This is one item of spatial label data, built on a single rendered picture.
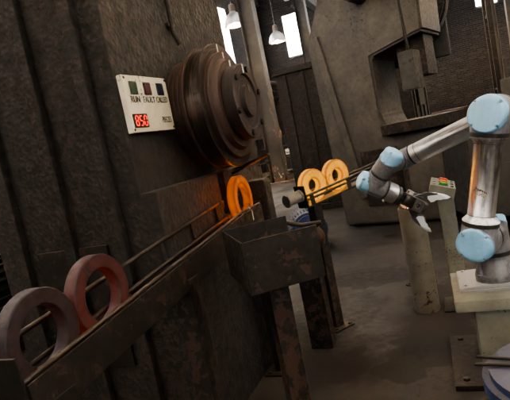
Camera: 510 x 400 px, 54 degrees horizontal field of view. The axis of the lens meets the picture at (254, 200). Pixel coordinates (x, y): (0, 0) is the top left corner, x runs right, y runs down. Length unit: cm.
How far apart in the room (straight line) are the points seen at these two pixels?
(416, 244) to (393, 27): 241
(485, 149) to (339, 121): 297
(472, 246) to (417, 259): 74
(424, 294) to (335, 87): 255
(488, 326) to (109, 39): 156
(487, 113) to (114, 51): 116
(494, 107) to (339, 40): 305
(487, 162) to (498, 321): 56
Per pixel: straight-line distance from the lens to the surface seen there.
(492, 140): 171
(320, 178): 240
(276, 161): 1086
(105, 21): 167
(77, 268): 116
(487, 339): 196
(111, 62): 162
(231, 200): 187
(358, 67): 454
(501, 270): 191
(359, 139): 456
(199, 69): 178
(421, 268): 249
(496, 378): 110
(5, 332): 101
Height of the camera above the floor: 96
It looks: 6 degrees down
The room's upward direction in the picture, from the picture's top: 12 degrees counter-clockwise
